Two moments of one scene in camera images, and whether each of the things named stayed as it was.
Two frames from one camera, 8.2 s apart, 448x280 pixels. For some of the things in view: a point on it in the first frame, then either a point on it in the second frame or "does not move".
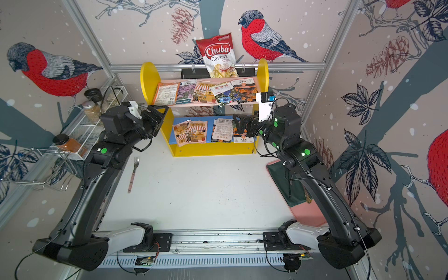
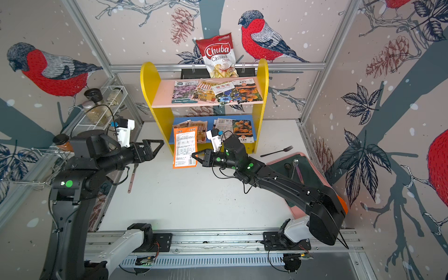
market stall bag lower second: (197, 132) does not move
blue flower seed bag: (225, 94) does not move
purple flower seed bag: (185, 89) does not move
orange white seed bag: (166, 94) to (185, 144)
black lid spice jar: (94, 94) does not move
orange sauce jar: (63, 141) does not move
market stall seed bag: (202, 93) does not move
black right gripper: (253, 122) to (208, 158)
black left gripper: (157, 121) to (150, 154)
